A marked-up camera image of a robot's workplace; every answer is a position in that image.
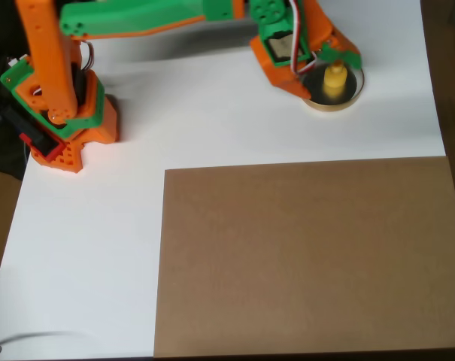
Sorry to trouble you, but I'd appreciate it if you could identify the small yellow toy piece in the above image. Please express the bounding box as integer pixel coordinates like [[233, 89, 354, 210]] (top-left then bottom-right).
[[323, 62, 349, 100]]

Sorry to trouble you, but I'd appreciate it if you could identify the white red servo cable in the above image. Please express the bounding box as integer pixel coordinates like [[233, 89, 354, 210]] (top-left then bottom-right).
[[286, 0, 320, 75]]

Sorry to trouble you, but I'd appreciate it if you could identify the orange robot base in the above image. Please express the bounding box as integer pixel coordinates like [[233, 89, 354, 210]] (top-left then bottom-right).
[[30, 93, 120, 176]]

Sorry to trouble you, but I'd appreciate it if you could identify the brown fibreboard panel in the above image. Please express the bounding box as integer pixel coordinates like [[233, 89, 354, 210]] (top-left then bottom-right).
[[153, 156, 455, 359]]

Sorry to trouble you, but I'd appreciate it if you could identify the red and black controller board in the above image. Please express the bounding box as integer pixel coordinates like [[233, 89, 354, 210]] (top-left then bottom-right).
[[8, 108, 65, 162]]

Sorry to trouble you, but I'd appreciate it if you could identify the round dish with gold rim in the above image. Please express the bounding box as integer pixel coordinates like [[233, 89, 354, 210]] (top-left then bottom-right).
[[298, 62, 366, 113]]

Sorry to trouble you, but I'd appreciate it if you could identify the white paper sheet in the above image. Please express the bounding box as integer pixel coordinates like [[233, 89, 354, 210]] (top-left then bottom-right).
[[0, 0, 448, 360]]

